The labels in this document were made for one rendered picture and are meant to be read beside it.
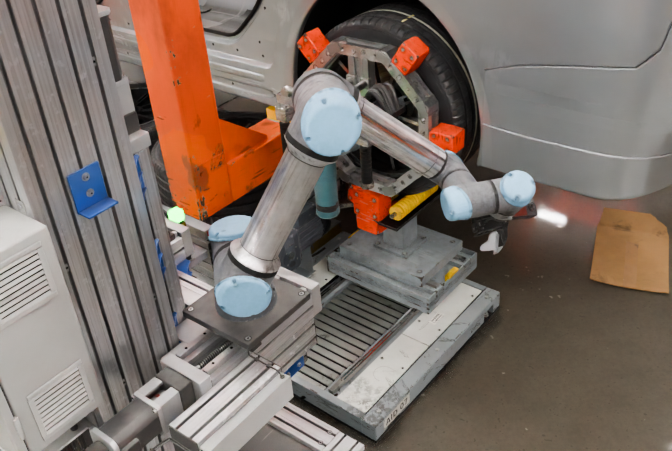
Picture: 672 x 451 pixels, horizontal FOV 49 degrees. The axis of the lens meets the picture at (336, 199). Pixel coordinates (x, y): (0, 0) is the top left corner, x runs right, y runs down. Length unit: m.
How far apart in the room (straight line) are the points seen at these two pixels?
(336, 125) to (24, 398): 0.81
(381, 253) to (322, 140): 1.60
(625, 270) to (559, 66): 1.33
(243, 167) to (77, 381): 1.34
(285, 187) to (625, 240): 2.27
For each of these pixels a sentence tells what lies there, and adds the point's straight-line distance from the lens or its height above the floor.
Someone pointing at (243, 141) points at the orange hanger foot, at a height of 0.72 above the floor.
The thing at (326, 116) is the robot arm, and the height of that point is 1.37.
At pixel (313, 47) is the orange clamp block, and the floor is 1.08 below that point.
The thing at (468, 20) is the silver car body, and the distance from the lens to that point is 2.30.
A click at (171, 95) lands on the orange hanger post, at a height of 1.01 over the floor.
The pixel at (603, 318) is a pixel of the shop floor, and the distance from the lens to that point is 3.07.
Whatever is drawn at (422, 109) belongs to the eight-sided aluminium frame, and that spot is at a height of 0.95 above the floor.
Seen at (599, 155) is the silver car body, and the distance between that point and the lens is 2.26.
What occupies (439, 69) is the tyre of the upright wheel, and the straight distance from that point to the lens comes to 2.40.
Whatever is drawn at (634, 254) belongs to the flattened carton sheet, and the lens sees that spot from 3.42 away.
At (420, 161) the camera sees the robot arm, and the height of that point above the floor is 1.15.
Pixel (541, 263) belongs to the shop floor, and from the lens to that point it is 3.30.
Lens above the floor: 1.95
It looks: 31 degrees down
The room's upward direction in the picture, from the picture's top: 5 degrees counter-clockwise
